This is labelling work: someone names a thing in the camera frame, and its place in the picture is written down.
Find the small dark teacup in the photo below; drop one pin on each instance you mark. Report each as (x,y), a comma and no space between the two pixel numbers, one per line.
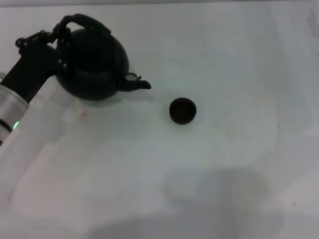
(182,112)

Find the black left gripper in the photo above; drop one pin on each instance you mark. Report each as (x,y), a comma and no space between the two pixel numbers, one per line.
(35,67)

